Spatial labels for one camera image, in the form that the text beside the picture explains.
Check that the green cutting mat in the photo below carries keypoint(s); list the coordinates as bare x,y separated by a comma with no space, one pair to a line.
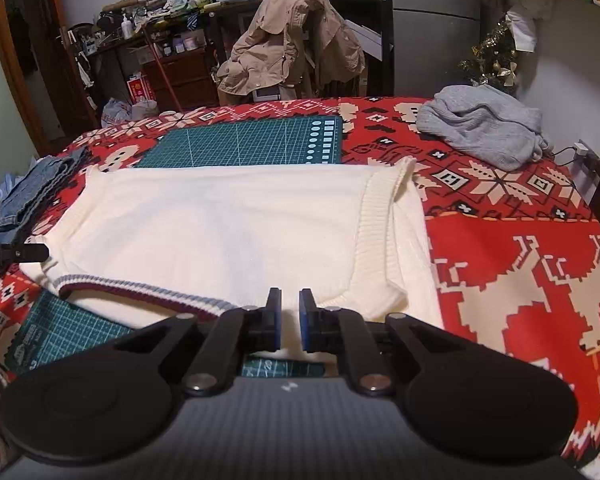
245,142

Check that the small christmas tree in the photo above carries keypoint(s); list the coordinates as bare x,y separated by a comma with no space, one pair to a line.
494,60

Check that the grey refrigerator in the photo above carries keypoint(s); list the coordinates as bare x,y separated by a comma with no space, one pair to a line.
430,39

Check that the white knit sweater vest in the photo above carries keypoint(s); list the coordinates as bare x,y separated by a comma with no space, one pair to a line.
139,245

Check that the beige jacket on chair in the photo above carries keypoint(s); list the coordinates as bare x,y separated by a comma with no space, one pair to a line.
288,39

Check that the red christmas pattern blanket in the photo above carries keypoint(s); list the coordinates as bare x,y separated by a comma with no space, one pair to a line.
517,254

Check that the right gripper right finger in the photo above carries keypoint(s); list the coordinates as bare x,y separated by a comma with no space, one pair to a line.
344,334

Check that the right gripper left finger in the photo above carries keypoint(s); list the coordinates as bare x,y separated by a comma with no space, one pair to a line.
236,333

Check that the folded blue jeans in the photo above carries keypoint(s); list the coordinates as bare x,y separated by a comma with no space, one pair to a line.
21,208

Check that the grey knit sweater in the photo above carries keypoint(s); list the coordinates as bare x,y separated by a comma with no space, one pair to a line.
485,123

